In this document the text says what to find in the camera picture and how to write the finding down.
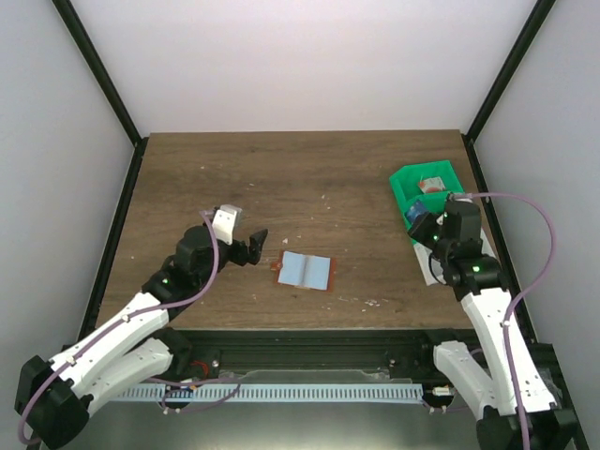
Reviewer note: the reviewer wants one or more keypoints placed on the green bin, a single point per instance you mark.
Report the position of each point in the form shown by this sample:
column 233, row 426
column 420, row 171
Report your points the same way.
column 425, row 203
column 405, row 181

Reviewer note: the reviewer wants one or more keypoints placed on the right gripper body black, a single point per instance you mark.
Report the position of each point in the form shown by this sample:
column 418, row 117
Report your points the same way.
column 423, row 227

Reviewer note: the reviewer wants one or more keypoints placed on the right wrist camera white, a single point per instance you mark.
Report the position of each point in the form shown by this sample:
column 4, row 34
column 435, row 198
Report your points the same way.
column 460, row 197

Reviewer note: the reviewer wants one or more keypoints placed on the right black frame post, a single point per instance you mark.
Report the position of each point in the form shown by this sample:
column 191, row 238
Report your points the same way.
column 519, row 49

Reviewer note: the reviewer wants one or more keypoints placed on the white slotted cable duct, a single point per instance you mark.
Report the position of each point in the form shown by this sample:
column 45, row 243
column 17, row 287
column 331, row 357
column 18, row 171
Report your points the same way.
column 284, row 393

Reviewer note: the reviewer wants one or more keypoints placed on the left black frame post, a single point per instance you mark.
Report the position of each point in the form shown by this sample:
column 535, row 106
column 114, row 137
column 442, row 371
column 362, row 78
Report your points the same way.
column 87, row 49

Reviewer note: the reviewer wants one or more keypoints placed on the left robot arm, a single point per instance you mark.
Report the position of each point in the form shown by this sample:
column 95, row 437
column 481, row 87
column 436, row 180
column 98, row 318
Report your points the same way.
column 55, row 398

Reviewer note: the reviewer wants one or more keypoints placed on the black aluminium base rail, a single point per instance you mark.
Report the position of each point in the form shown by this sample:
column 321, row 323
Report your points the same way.
column 401, row 353

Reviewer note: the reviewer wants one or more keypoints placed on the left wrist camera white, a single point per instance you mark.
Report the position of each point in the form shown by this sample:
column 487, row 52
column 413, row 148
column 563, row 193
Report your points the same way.
column 225, row 219

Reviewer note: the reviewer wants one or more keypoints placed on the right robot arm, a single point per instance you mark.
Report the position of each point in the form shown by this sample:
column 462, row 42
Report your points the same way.
column 512, row 405

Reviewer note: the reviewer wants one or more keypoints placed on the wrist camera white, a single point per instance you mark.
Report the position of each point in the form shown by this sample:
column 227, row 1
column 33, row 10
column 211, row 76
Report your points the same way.
column 225, row 219
column 460, row 197

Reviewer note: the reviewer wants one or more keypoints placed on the black frame post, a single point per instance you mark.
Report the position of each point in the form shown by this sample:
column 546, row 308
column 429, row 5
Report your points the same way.
column 519, row 49
column 87, row 49

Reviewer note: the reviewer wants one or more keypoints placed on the green bin far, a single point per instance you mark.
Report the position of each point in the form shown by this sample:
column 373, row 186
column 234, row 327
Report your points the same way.
column 405, row 181

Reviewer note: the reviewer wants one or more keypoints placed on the red white card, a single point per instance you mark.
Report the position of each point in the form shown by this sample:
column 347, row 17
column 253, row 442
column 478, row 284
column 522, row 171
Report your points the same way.
column 431, row 185

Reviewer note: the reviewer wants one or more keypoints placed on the white bin near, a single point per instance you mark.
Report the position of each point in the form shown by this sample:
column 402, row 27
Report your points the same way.
column 431, row 269

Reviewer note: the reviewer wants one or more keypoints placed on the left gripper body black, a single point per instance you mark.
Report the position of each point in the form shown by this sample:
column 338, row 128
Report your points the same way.
column 242, row 250

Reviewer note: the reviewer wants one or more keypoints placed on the green bin middle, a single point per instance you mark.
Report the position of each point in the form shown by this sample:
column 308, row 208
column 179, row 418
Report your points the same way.
column 425, row 203

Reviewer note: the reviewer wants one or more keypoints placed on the blue card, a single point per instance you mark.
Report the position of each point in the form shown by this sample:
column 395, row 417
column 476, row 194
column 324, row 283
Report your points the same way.
column 416, row 210

